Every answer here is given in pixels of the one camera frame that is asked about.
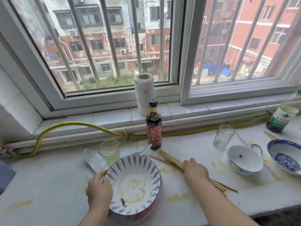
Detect person's left hand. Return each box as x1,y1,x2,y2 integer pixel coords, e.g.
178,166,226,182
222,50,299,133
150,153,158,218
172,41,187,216
85,169,114,214

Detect blue patterned ceramic spoon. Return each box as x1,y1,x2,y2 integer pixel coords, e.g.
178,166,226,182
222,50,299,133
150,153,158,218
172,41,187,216
131,143,153,157

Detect paper towel roll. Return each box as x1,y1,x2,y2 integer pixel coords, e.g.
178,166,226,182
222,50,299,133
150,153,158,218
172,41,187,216
133,73,155,117

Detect small white bowl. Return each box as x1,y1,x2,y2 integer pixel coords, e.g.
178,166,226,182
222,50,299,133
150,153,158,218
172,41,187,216
227,145,264,176

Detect blue striped bowl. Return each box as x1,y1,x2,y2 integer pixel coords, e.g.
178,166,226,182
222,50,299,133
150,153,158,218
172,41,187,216
102,154,162,216

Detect clear bottle green cap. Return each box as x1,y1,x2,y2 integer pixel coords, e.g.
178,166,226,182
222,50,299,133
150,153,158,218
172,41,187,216
266,88,301,133

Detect grey window security bars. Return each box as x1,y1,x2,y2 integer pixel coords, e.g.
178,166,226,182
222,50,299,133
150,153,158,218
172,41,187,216
33,0,292,91

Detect green tinted glass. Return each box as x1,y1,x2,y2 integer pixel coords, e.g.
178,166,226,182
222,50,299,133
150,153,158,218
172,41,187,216
98,138,121,165

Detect long white horizontal pipe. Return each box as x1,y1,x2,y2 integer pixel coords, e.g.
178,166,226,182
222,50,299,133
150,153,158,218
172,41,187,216
4,103,301,153

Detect person's right hand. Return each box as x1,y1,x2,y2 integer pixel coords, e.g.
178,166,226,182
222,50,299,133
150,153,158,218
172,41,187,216
183,158,210,190

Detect dark soy sauce bottle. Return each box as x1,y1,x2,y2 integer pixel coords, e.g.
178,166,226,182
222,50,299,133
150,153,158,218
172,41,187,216
145,99,163,150

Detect long yellow gas hose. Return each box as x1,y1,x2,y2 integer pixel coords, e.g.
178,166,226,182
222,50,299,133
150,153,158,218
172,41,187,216
13,115,271,159

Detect clear drinking glass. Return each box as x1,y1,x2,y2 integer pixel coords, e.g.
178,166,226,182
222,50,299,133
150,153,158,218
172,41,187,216
213,124,235,150

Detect white window frame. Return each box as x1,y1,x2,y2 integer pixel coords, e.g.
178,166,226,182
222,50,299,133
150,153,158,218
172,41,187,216
0,0,301,120

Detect blue patterned bowl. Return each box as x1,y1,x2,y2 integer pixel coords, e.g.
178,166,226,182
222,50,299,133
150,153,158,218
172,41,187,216
267,139,301,177

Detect yellow cord tie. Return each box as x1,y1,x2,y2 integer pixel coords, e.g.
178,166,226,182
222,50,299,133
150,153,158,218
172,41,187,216
124,126,133,142

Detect person's right forearm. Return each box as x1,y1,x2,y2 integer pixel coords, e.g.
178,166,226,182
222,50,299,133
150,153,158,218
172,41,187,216
192,181,259,226

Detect red brick apartment building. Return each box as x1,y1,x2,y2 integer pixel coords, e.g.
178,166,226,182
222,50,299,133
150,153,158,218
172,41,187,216
9,0,301,92

